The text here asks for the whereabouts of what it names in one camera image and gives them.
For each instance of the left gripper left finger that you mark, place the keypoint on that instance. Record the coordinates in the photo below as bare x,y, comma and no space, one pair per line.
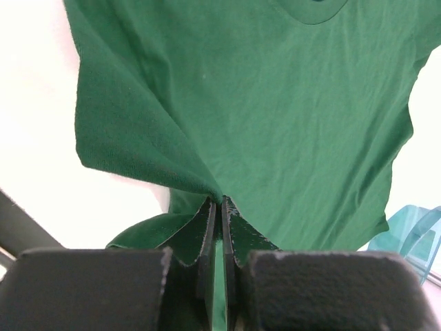
168,288

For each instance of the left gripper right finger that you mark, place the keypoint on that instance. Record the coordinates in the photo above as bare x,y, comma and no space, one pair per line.
271,289

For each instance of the green t shirt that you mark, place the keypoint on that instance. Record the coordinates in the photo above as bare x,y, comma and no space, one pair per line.
295,110

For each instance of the teal plastic bin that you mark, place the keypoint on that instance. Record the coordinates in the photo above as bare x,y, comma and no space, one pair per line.
414,234

